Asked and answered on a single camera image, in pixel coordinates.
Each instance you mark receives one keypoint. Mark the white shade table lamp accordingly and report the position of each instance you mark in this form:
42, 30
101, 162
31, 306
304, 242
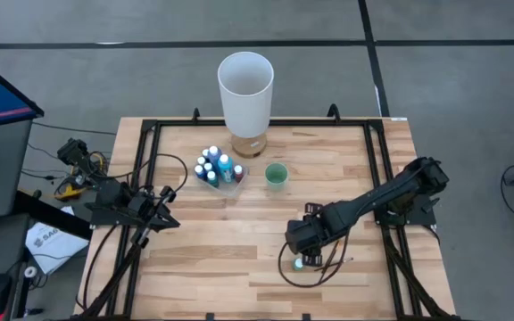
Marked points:
245, 107

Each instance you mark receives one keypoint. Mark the clear plastic container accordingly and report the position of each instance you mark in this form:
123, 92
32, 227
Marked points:
234, 189

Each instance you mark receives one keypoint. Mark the mint green cup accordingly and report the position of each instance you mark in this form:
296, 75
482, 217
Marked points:
276, 176

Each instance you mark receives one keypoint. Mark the blue paint bottle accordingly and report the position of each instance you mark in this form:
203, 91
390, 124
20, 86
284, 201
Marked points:
199, 171

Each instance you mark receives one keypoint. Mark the black aluminium frame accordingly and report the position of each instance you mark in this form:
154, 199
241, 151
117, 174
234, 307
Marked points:
176, 122

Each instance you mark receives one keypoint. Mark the large periwinkle paint bottle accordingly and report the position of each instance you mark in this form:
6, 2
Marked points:
214, 153

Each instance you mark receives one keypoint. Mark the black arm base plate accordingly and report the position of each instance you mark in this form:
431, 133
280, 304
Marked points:
422, 218
105, 218

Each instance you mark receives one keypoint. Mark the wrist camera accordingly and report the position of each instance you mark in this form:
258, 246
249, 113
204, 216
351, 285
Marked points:
167, 193
312, 208

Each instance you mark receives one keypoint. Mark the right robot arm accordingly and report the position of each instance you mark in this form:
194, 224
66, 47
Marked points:
386, 196

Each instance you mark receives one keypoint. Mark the white paper sheet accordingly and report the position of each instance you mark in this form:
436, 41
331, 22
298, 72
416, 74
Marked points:
54, 243

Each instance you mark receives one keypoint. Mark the white table label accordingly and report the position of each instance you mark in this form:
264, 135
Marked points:
399, 119

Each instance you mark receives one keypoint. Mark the grey desk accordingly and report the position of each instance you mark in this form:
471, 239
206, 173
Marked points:
2, 187

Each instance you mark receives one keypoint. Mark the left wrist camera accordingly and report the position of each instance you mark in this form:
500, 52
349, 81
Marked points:
167, 193

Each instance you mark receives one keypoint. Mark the teal green paint bottle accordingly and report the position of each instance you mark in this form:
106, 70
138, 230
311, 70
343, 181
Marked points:
212, 179

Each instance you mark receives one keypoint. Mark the red paint bottle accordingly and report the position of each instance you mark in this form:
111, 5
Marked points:
238, 173

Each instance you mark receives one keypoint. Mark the yellow black tool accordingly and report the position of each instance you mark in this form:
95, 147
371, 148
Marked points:
70, 192

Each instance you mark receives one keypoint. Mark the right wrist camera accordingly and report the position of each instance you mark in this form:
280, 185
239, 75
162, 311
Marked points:
312, 208

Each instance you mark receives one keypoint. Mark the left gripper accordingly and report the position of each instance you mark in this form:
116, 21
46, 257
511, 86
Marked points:
145, 207

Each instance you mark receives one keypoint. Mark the large turquoise paint bottle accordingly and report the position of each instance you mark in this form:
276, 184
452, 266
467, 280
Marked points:
226, 169

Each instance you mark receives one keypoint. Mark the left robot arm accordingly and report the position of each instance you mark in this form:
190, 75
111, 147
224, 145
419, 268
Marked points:
110, 191

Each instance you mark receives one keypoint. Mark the black desk bar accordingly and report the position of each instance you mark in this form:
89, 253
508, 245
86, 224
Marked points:
52, 214

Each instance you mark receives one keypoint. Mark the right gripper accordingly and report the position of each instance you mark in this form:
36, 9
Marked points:
308, 234

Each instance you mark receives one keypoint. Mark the white tape roll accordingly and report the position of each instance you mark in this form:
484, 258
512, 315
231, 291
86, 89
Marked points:
30, 267

